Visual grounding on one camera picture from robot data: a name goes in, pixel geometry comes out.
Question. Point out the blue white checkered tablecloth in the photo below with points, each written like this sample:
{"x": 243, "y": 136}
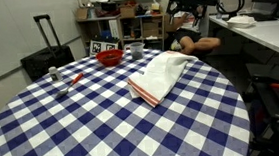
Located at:
{"x": 109, "y": 123}

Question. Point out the black keyboard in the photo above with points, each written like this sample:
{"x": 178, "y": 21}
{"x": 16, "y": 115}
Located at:
{"x": 260, "y": 16}

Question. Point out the white takeout container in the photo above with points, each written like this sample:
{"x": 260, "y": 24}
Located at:
{"x": 241, "y": 21}

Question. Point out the white dish cloth red stripes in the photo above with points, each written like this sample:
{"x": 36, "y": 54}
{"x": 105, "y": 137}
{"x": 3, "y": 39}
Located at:
{"x": 161, "y": 78}

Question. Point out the small white bottle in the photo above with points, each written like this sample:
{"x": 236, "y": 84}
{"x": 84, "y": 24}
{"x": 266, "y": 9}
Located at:
{"x": 55, "y": 74}

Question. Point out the white desk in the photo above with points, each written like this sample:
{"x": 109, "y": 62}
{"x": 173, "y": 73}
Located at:
{"x": 263, "y": 34}

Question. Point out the black rolling suitcase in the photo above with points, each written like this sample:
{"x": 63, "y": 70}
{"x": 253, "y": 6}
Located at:
{"x": 49, "y": 60}

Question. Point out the red plastic bowl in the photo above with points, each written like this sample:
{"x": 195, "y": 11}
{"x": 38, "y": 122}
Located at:
{"x": 110, "y": 57}

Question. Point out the clear plastic measuring cup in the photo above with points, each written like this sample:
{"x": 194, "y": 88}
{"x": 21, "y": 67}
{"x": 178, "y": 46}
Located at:
{"x": 136, "y": 51}

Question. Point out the black white marker board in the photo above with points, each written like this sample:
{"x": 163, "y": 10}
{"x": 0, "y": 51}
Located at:
{"x": 103, "y": 46}

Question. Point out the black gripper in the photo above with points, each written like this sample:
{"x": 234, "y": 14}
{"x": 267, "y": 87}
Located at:
{"x": 187, "y": 8}

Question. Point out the open cardboard box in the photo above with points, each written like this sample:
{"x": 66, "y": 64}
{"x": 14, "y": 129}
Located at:
{"x": 128, "y": 11}

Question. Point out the black pot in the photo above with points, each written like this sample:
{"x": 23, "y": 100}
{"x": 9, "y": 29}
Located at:
{"x": 108, "y": 5}

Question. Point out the cardboard box in shelf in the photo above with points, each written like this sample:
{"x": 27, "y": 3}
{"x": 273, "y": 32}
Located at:
{"x": 151, "y": 29}

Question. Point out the yellow white bottle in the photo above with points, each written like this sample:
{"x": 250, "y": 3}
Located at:
{"x": 155, "y": 6}

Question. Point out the wooden shelving unit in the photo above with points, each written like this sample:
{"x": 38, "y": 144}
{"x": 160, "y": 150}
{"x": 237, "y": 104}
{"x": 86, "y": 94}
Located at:
{"x": 125, "y": 29}

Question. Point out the small cardboard box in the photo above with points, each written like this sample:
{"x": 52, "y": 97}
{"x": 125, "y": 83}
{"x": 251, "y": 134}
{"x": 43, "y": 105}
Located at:
{"x": 82, "y": 13}

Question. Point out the seated person white shirt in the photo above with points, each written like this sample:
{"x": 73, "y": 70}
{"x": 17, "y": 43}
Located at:
{"x": 198, "y": 45}

